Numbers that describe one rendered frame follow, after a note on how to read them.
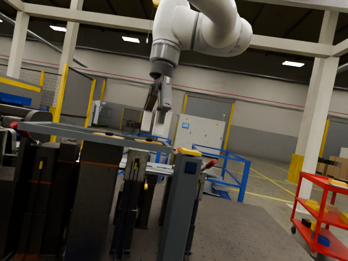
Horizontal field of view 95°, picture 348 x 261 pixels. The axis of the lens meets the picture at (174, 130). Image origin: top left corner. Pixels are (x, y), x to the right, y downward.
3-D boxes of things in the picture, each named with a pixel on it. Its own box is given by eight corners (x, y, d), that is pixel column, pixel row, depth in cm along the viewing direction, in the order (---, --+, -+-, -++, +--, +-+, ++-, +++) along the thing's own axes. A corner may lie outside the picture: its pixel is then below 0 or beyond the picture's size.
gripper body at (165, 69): (179, 66, 48) (173, 96, 48) (168, 72, 56) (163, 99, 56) (156, 57, 45) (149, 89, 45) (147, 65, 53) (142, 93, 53)
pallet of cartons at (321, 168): (334, 177, 1052) (337, 166, 1051) (322, 175, 1054) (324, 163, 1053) (318, 172, 1172) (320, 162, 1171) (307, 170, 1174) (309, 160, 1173)
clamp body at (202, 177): (185, 241, 77) (200, 167, 77) (193, 262, 66) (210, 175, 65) (170, 240, 76) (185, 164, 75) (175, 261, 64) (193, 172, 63)
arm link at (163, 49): (173, 57, 56) (170, 74, 56) (148, 47, 52) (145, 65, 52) (186, 47, 48) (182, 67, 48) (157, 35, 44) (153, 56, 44)
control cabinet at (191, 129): (173, 150, 848) (182, 104, 843) (173, 149, 901) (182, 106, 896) (218, 159, 830) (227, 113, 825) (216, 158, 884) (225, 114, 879)
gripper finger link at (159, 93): (164, 87, 51) (167, 84, 50) (169, 114, 44) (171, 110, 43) (153, 84, 49) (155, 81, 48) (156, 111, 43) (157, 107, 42)
